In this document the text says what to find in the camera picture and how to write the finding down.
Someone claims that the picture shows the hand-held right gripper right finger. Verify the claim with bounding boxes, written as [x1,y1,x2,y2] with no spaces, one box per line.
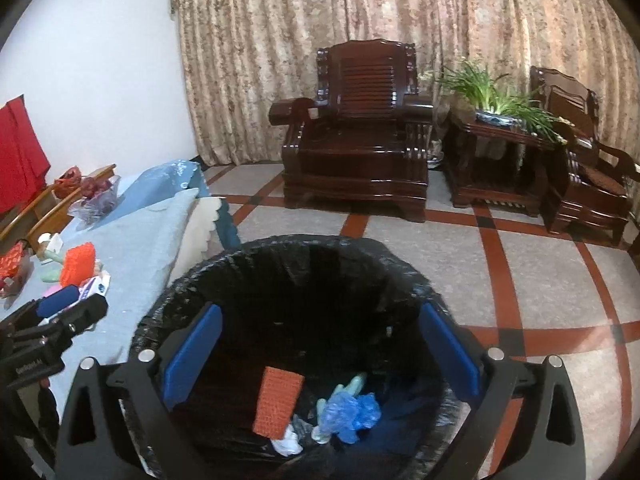
[419,302,587,480]

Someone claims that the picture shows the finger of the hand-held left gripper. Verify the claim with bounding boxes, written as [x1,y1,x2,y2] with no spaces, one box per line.
[20,295,109,356]
[0,285,82,332]

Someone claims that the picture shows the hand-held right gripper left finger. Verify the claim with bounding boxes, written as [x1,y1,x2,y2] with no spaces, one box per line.
[55,302,224,480]

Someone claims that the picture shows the white and blue packet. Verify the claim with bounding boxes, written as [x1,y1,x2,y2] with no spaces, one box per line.
[77,272,112,301]

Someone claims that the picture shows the orange mesh scourer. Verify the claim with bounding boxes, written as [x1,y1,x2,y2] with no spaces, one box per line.
[60,242,97,286]
[251,366,306,438]

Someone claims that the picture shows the white tissue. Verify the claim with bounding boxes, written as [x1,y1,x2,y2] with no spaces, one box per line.
[270,422,306,457]

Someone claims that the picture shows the trash bin with black liner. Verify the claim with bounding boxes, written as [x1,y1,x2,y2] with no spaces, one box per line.
[129,234,483,480]

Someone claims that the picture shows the red gift bag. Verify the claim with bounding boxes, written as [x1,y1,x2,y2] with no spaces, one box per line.
[0,242,28,293]

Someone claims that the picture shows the light wooden cabinet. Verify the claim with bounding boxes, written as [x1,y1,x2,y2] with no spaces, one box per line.
[0,162,118,256]

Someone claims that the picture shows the glass fruit bowl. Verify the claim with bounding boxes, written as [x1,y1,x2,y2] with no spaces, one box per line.
[67,175,123,226]

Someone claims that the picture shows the red woven basket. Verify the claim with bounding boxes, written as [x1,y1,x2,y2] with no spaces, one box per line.
[52,166,83,200]

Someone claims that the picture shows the red fruits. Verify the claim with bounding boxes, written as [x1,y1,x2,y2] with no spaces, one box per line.
[80,176,111,198]

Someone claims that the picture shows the cream scalloped cloth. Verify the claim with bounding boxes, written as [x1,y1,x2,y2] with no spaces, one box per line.
[167,192,231,286]

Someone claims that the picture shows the teal scalloped cloth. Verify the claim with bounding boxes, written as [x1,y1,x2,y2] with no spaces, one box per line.
[195,165,242,251]

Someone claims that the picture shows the red cloth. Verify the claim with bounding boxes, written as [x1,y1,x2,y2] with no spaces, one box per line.
[0,95,52,216]

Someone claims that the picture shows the blue plastic sheet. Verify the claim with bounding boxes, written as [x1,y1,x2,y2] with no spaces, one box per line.
[82,159,211,233]

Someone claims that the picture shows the dark wooden side table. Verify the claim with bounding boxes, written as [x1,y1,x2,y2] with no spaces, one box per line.
[442,107,566,218]

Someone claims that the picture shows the dark wooden armchair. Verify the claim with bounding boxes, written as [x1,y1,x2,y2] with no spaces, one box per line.
[268,39,435,223]
[529,65,640,248]

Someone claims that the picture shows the potted green plant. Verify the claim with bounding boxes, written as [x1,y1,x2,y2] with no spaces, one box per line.
[432,57,566,143]

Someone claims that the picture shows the beige patterned curtain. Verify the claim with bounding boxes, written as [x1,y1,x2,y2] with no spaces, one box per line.
[169,0,640,168]

